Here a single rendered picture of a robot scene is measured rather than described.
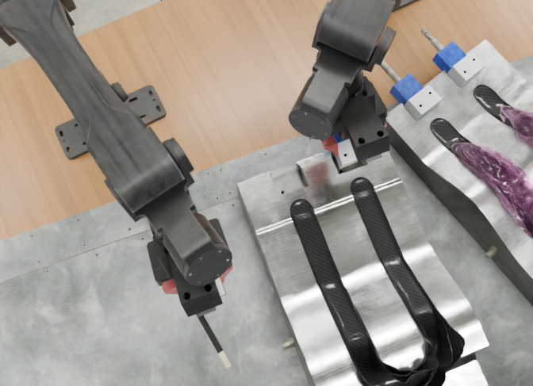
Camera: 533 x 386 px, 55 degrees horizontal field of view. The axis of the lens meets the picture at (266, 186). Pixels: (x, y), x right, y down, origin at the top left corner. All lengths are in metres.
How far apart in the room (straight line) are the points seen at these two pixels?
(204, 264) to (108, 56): 0.62
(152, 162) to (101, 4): 1.64
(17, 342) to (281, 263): 0.46
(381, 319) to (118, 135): 0.48
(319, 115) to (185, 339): 0.48
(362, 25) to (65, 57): 0.32
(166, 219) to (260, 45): 0.57
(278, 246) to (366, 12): 0.40
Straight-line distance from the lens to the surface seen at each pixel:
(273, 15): 1.09
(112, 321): 0.94
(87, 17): 2.13
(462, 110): 1.00
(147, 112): 1.00
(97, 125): 0.55
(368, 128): 0.66
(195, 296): 0.59
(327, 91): 0.61
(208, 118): 0.99
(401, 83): 0.97
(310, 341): 0.80
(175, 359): 0.92
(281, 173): 0.87
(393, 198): 0.88
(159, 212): 0.57
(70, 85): 0.56
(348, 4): 0.61
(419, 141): 0.95
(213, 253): 0.55
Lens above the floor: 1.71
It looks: 75 degrees down
